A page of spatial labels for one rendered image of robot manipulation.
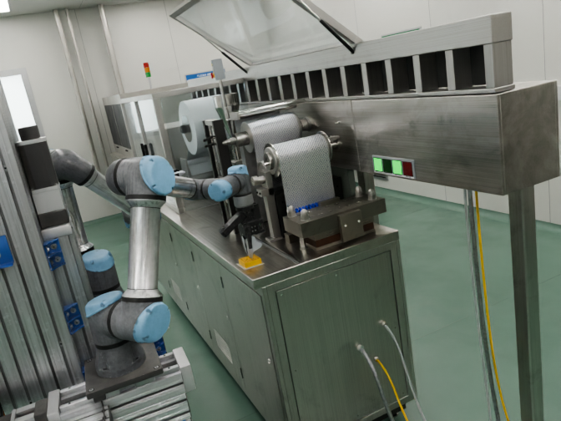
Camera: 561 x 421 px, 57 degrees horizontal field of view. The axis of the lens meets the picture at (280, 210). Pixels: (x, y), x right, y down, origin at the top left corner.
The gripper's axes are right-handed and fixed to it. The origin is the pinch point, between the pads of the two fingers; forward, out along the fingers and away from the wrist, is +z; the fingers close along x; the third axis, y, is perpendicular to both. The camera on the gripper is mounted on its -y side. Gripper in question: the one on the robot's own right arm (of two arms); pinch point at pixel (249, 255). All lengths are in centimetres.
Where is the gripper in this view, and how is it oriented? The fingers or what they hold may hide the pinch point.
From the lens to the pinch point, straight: 202.8
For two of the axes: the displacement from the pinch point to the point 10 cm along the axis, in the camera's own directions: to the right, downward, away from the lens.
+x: -4.3, -1.7, 8.9
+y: 8.9, -2.6, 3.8
